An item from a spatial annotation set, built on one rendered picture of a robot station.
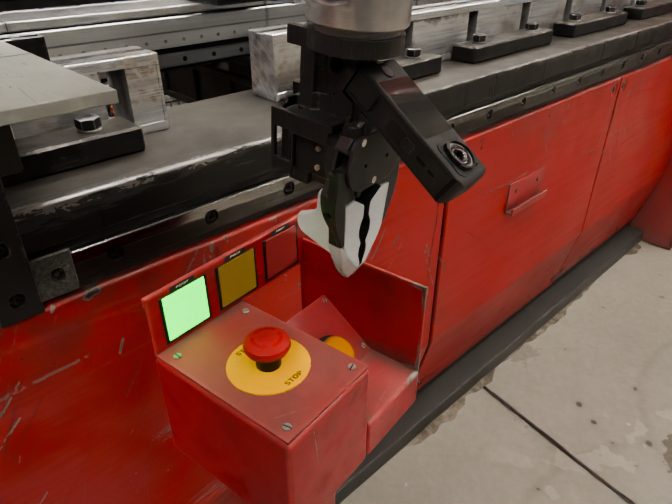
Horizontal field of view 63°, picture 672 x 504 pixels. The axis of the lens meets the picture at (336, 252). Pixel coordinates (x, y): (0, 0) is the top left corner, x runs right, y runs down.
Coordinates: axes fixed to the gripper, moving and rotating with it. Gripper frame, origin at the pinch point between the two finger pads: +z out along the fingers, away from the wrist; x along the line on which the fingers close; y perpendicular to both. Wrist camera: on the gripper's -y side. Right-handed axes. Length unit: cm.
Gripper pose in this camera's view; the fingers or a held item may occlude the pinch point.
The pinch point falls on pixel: (355, 266)
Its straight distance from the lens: 49.5
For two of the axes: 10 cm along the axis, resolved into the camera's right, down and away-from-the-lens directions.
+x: -6.1, 4.1, -6.8
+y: -7.9, -3.9, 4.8
